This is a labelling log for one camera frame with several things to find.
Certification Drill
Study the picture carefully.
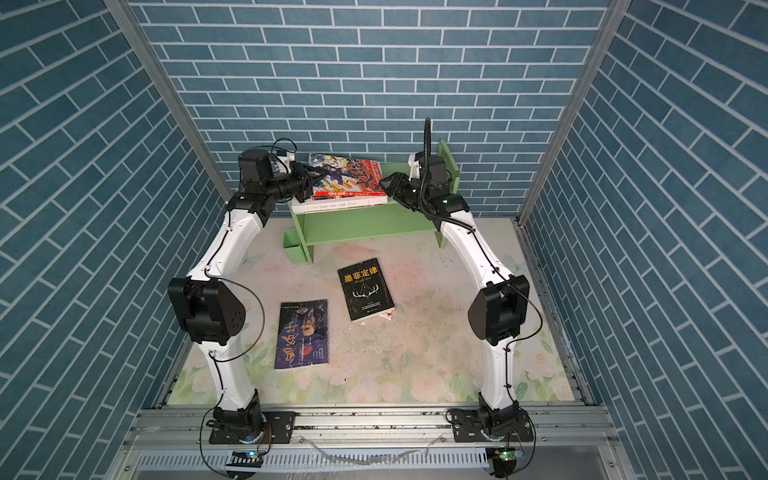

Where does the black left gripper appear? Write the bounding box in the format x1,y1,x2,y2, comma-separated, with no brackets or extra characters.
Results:
260,161,326,204

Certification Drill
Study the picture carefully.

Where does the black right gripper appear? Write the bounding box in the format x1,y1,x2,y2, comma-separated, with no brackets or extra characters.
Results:
380,172,431,211

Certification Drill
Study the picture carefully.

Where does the white book with brown bars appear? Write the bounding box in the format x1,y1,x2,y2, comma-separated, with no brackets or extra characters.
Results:
289,195,388,215

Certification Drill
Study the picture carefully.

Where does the red blue manga book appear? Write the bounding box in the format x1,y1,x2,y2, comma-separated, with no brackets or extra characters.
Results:
308,153,386,200

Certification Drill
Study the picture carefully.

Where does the black book with gold text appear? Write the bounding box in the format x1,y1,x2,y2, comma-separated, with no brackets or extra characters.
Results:
338,258,395,322

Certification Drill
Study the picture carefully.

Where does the dark purple book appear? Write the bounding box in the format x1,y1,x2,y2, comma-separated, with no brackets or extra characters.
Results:
274,299,330,370

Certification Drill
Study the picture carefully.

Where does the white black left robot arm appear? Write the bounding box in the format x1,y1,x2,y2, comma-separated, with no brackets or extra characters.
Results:
168,148,328,443

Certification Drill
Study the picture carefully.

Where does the green wooden two-tier shelf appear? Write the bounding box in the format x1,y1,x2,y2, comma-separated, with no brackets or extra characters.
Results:
291,162,437,263

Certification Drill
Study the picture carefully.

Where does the small green side box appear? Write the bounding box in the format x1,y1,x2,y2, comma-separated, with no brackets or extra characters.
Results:
282,228,307,264

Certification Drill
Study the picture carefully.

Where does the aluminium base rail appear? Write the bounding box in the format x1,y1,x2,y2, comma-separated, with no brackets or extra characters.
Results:
122,403,619,451

